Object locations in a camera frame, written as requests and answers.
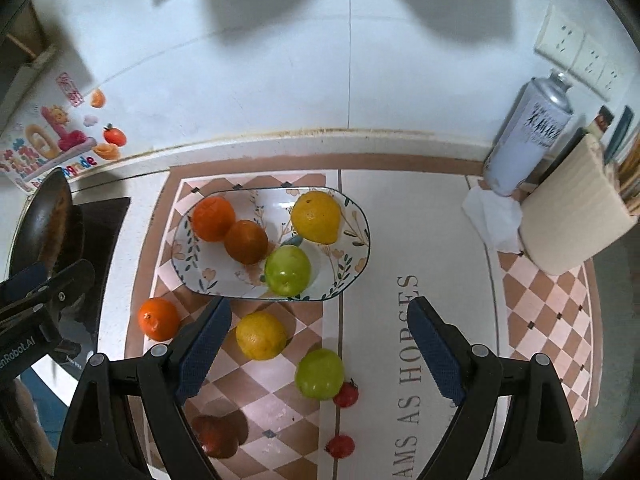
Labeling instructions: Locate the green apple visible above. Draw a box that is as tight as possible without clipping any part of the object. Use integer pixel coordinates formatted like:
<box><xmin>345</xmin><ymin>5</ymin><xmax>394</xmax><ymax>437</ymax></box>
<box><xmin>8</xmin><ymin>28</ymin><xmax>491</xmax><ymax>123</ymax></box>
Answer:
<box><xmin>294</xmin><ymin>348</ymin><xmax>345</xmax><ymax>400</ymax></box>
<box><xmin>264</xmin><ymin>245</ymin><xmax>313</xmax><ymax>297</ymax></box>

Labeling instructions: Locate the black frying pan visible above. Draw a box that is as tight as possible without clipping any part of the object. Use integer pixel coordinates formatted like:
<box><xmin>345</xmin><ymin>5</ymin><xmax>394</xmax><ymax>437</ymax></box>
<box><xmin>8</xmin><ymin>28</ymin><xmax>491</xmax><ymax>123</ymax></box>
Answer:
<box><xmin>9</xmin><ymin>167</ymin><xmax>86</xmax><ymax>281</ymax></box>

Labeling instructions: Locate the yellow lemon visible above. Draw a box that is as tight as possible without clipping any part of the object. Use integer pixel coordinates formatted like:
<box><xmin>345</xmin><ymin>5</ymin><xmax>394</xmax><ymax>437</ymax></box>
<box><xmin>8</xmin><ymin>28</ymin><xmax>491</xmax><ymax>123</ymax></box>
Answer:
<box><xmin>235</xmin><ymin>312</ymin><xmax>289</xmax><ymax>361</ymax></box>
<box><xmin>291</xmin><ymin>190</ymin><xmax>343</xmax><ymax>245</ymax></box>

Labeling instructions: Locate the wooden shelf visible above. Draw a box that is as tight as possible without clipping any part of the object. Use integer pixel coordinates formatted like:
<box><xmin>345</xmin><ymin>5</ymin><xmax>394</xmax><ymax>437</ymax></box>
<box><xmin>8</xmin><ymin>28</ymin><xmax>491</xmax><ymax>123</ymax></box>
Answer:
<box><xmin>4</xmin><ymin>0</ymin><xmax>58</xmax><ymax>68</ymax></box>

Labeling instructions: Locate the red cherry tomato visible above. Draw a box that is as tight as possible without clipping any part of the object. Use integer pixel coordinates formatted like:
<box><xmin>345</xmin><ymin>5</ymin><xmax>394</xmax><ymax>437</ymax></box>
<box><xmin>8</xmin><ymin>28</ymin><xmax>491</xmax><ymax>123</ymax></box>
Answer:
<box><xmin>333</xmin><ymin>379</ymin><xmax>360</xmax><ymax>408</ymax></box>
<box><xmin>326</xmin><ymin>434</ymin><xmax>356</xmax><ymax>459</ymax></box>

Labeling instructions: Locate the white crumpled tissue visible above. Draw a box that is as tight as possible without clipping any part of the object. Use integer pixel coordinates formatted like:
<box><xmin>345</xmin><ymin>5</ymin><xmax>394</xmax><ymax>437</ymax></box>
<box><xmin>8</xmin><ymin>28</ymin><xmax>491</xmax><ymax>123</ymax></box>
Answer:
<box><xmin>461</xmin><ymin>183</ymin><xmax>525</xmax><ymax>255</ymax></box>

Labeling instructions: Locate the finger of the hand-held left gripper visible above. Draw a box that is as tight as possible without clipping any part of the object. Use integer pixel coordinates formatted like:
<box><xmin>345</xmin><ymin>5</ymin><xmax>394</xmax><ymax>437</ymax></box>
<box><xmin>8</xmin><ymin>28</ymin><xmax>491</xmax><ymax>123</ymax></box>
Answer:
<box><xmin>0</xmin><ymin>258</ymin><xmax>97</xmax><ymax>330</ymax></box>
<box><xmin>0</xmin><ymin>261</ymin><xmax>52</xmax><ymax>307</ymax></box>

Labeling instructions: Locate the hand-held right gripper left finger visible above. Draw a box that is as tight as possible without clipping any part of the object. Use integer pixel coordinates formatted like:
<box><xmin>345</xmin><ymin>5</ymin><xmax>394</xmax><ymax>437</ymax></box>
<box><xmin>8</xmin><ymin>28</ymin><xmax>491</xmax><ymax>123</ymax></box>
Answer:
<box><xmin>54</xmin><ymin>296</ymin><xmax>233</xmax><ymax>480</ymax></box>

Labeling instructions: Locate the checkered table mat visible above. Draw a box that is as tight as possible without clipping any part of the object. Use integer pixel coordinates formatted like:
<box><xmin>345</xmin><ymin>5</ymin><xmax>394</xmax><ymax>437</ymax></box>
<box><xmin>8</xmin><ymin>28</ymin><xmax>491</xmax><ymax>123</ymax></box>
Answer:
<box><xmin>124</xmin><ymin>156</ymin><xmax>603</xmax><ymax>480</ymax></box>

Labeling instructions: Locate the orange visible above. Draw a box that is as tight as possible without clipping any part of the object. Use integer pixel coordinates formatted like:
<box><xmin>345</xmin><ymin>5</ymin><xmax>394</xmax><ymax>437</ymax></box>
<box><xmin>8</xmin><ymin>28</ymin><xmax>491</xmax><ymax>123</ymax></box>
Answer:
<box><xmin>223</xmin><ymin>220</ymin><xmax>269</xmax><ymax>266</ymax></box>
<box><xmin>191</xmin><ymin>196</ymin><xmax>237</xmax><ymax>243</ymax></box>
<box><xmin>138</xmin><ymin>297</ymin><xmax>181</xmax><ymax>341</ymax></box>

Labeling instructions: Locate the white spray can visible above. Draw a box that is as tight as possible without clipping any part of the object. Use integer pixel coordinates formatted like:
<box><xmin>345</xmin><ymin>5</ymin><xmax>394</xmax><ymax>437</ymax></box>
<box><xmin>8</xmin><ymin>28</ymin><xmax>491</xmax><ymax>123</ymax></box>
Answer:
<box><xmin>482</xmin><ymin>71</ymin><xmax>574</xmax><ymax>197</ymax></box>

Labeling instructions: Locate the red apple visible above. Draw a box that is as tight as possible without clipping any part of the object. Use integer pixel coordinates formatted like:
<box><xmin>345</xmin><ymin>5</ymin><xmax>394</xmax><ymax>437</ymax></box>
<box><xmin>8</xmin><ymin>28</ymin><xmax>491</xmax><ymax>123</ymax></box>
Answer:
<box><xmin>192</xmin><ymin>413</ymin><xmax>241</xmax><ymax>459</ymax></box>

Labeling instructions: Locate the colourful wall sticker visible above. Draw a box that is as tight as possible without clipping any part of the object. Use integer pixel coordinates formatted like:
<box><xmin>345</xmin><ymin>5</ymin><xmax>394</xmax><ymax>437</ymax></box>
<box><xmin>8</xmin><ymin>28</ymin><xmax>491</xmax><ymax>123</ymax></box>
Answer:
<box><xmin>0</xmin><ymin>72</ymin><xmax>126</xmax><ymax>194</ymax></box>

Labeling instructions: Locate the dark upright book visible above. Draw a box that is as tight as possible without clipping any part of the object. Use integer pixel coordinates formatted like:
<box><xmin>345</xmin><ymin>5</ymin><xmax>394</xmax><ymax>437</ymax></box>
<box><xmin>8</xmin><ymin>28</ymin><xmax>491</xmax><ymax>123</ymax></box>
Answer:
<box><xmin>604</xmin><ymin>105</ymin><xmax>635</xmax><ymax>166</ymax></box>

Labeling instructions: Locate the floral oval plate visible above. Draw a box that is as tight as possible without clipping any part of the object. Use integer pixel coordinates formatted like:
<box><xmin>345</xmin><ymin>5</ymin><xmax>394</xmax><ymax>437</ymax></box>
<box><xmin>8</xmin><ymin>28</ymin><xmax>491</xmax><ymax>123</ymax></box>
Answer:
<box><xmin>172</xmin><ymin>187</ymin><xmax>371</xmax><ymax>302</ymax></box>

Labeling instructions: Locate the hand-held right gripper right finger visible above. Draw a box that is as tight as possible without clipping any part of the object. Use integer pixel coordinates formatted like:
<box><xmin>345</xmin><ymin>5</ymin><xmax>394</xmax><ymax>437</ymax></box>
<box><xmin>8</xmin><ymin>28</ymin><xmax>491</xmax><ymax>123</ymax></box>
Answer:
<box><xmin>406</xmin><ymin>296</ymin><xmax>586</xmax><ymax>480</ymax></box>

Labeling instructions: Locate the beige utensil holder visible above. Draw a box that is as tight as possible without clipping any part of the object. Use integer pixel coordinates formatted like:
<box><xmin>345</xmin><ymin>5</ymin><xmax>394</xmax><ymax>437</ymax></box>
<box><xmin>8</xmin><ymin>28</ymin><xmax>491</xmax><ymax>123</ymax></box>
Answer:
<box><xmin>518</xmin><ymin>133</ymin><xmax>635</xmax><ymax>276</ymax></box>

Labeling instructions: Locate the white wall socket strip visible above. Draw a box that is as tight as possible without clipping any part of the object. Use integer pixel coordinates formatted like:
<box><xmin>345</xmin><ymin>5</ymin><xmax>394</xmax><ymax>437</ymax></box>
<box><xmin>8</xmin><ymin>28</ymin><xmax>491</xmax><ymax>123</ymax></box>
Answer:
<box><xmin>534</xmin><ymin>2</ymin><xmax>626</xmax><ymax>101</ymax></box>

